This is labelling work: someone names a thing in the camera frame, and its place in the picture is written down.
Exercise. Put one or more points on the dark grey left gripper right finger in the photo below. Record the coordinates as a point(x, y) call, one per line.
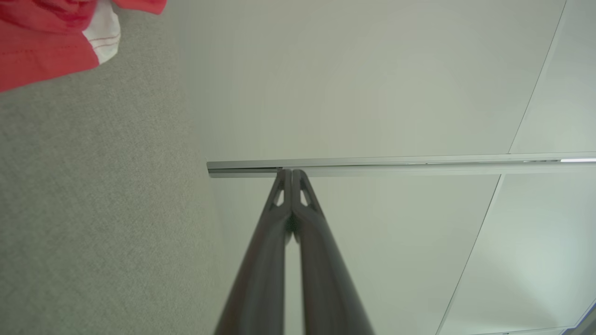
point(326, 288)

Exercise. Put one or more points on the grey fabric sofa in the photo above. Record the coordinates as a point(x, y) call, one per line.
point(93, 209)

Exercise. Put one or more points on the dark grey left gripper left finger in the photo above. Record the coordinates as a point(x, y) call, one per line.
point(260, 288)

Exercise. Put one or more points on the grey aluminium partition post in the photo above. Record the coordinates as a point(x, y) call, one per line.
point(372, 166)

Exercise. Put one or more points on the red Bulls shorts white band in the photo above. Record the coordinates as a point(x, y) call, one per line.
point(37, 51)

